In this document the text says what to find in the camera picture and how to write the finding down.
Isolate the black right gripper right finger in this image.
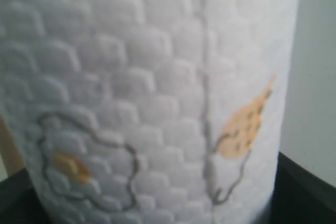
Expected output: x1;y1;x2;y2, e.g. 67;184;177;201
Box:
269;153;335;223

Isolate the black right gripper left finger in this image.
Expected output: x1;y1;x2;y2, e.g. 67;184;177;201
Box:
1;170;51;224

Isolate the printed white paper towel roll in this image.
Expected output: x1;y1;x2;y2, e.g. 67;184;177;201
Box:
1;0;299;223

